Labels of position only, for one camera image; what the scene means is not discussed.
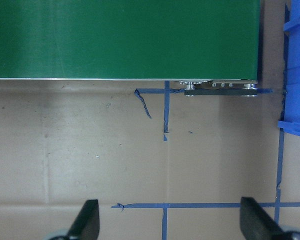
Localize green conveyor belt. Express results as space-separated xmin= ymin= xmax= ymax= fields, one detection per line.
xmin=0 ymin=0 xmax=261 ymax=83

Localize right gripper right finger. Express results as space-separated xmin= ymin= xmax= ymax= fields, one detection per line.
xmin=239 ymin=197 xmax=284 ymax=240

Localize right blue plastic bin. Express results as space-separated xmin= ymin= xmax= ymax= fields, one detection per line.
xmin=278 ymin=0 xmax=300 ymax=137

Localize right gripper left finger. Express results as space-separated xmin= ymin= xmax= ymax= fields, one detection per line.
xmin=66 ymin=199 xmax=100 ymax=240

